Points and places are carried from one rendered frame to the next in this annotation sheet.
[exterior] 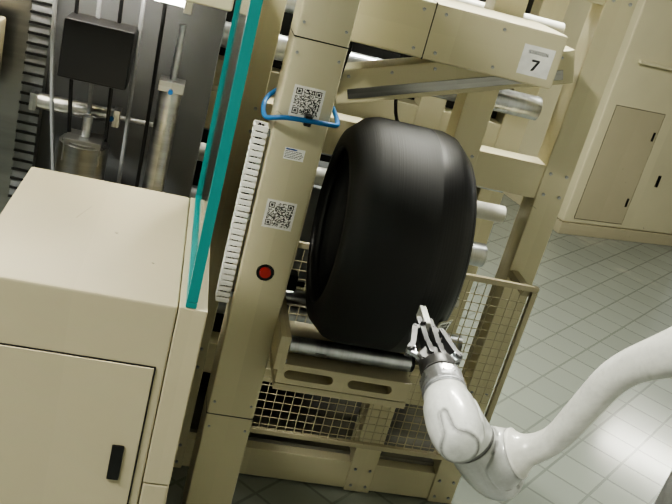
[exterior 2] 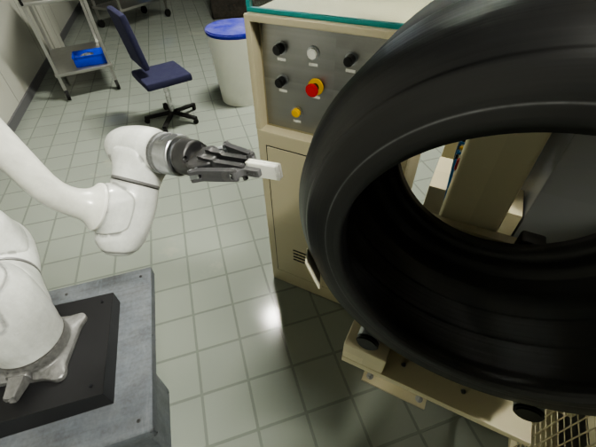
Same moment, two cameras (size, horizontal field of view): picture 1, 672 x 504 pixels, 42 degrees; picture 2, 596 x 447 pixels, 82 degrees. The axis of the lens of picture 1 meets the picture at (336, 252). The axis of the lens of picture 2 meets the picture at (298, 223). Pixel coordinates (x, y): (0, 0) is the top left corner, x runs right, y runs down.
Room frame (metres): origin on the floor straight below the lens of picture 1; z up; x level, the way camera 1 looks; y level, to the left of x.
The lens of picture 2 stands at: (2.17, -0.59, 1.54)
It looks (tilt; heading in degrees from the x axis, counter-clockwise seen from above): 45 degrees down; 131
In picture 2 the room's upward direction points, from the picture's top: 2 degrees counter-clockwise
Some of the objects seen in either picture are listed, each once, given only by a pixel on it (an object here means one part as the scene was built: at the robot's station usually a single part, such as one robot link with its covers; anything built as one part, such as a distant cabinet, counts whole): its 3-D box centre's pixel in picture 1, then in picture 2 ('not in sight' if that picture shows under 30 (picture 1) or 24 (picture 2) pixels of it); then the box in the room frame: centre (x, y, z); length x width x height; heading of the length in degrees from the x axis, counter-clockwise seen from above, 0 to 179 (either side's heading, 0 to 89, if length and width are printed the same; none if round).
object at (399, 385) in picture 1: (341, 374); (388, 293); (2.03, -0.10, 0.83); 0.36 x 0.09 x 0.06; 103
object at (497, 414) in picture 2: (332, 359); (443, 324); (2.17, -0.07, 0.80); 0.37 x 0.36 x 0.02; 13
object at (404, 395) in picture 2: not in sight; (400, 364); (2.09, 0.17, 0.01); 0.27 x 0.27 x 0.02; 13
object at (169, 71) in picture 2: not in sight; (158, 70); (-0.61, 0.93, 0.45); 0.52 x 0.49 x 0.89; 56
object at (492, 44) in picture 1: (444, 30); not in sight; (2.49, -0.13, 1.71); 0.61 x 0.25 x 0.15; 103
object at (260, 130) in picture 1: (242, 214); not in sight; (2.05, 0.25, 1.19); 0.05 x 0.04 x 0.48; 13
